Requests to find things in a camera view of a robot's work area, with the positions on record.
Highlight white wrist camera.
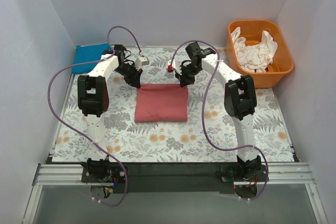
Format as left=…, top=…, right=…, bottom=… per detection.
left=135, top=56, right=150, bottom=70
left=166, top=59, right=182, bottom=74

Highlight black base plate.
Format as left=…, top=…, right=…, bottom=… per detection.
left=81, top=163, right=270, bottom=195

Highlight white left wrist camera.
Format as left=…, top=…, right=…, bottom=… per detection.
left=135, top=56, right=150, bottom=70

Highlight aluminium frame rail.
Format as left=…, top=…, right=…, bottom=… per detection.
left=33, top=162, right=315, bottom=185

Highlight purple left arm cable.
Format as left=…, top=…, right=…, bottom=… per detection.
left=48, top=26, right=144, bottom=207

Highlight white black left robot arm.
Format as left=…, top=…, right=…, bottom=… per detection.
left=77, top=45, right=149, bottom=182

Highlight folded blue t shirt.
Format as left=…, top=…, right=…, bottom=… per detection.
left=71, top=44, right=110, bottom=74

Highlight orange plastic basket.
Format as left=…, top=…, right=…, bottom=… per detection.
left=226, top=19, right=294, bottom=89

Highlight white t shirts in basket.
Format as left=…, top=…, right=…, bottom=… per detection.
left=231, top=27, right=278, bottom=72

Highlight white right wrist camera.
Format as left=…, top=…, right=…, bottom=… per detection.
left=166, top=59, right=182, bottom=74

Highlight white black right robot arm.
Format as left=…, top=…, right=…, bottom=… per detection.
left=166, top=40, right=262, bottom=181

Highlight red t shirt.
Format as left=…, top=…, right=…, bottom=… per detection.
left=134, top=84, right=188, bottom=123

